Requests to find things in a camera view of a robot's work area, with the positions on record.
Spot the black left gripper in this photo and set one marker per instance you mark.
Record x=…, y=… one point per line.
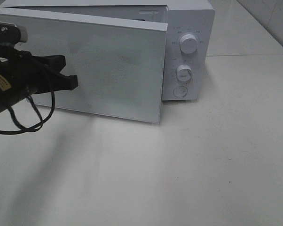
x=22, y=73

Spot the white microwave door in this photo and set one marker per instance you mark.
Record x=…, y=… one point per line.
x=119, y=62

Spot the round white door button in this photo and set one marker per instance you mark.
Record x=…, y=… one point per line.
x=180, y=91

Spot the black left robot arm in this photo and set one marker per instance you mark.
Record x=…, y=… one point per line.
x=8, y=100

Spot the lower white microwave knob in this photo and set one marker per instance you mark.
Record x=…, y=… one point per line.
x=184, y=73

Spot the white microwave knob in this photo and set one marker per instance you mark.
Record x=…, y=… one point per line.
x=188, y=43
x=184, y=73

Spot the white microwave oven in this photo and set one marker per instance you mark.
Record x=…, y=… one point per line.
x=178, y=17

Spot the upper white microwave knob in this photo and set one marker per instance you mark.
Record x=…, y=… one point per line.
x=188, y=43

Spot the white adjacent table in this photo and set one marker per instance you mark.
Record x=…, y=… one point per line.
x=236, y=32

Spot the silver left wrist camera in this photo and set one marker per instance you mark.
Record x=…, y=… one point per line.
x=12, y=34

